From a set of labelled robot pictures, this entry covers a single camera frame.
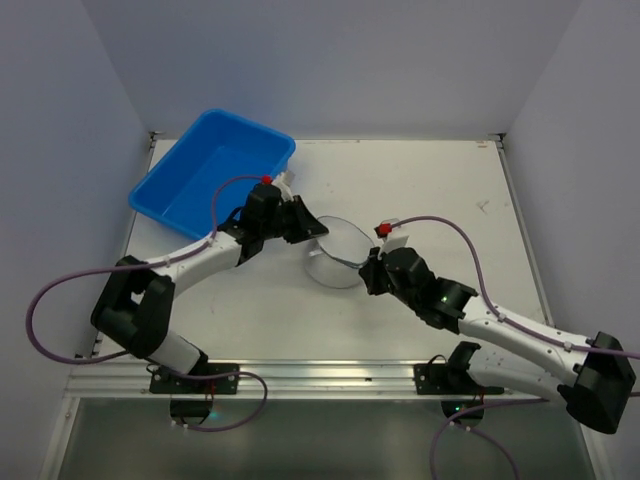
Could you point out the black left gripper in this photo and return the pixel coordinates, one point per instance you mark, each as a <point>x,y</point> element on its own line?
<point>293,220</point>

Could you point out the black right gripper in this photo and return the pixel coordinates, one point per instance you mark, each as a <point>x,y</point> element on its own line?
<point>376,275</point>

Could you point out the white mesh laundry bag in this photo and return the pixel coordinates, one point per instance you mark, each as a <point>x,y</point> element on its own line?
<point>334,260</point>

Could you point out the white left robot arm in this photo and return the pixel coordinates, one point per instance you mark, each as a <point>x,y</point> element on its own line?
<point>135,307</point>

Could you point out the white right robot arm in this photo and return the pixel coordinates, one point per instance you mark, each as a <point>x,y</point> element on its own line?
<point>592,377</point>

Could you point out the blue plastic bin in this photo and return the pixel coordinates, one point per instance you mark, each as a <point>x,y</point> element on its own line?
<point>209,171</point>

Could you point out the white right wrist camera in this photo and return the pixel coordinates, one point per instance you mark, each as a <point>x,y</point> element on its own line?
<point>396,239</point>

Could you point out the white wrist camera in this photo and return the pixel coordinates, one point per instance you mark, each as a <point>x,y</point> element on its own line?
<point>396,239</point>
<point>283,182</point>

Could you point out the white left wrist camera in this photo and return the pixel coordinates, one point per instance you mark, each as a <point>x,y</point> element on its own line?
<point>283,182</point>

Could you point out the aluminium front rail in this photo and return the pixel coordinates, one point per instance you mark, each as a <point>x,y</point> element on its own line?
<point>296,380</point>

